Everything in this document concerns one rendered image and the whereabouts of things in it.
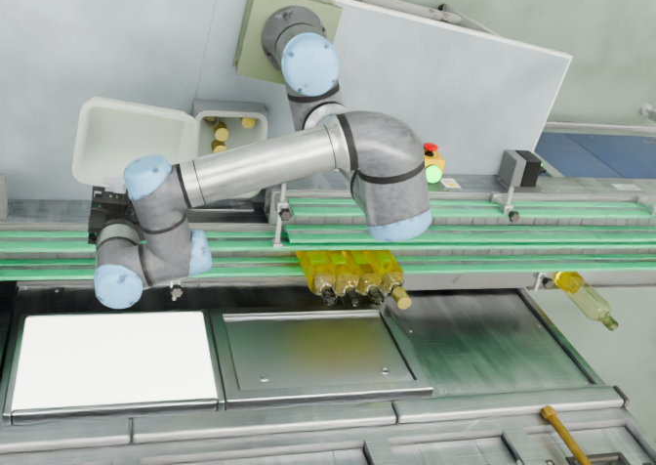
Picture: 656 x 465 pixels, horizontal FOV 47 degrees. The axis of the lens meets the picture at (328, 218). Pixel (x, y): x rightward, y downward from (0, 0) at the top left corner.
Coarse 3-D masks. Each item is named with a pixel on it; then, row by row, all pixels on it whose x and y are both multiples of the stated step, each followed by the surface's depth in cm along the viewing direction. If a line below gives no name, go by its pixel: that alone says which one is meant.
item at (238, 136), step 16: (208, 112) 176; (224, 112) 177; (240, 112) 179; (256, 112) 180; (208, 128) 186; (240, 128) 188; (256, 128) 187; (208, 144) 188; (240, 144) 190; (256, 192) 189
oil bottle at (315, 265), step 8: (304, 256) 186; (312, 256) 184; (320, 256) 185; (304, 264) 186; (312, 264) 181; (320, 264) 182; (328, 264) 182; (304, 272) 186; (312, 272) 178; (320, 272) 178; (328, 272) 179; (312, 280) 178; (320, 280) 176; (328, 280) 177; (312, 288) 178
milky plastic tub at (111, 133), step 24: (96, 96) 147; (96, 120) 149; (120, 120) 151; (144, 120) 152; (168, 120) 153; (192, 120) 147; (96, 144) 151; (120, 144) 153; (144, 144) 154; (168, 144) 155; (192, 144) 149; (72, 168) 145; (96, 168) 151; (120, 168) 154
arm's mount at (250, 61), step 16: (256, 0) 168; (272, 0) 169; (288, 0) 170; (304, 0) 171; (320, 0) 176; (256, 16) 170; (320, 16) 173; (336, 16) 174; (240, 32) 178; (256, 32) 172; (240, 48) 176; (256, 48) 173; (240, 64) 175; (256, 64) 175; (272, 64) 176; (272, 80) 178
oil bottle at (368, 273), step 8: (352, 256) 188; (360, 256) 188; (368, 256) 189; (352, 264) 186; (360, 264) 185; (368, 264) 185; (360, 272) 182; (368, 272) 182; (376, 272) 183; (360, 280) 181; (368, 280) 180; (376, 280) 180; (360, 288) 181
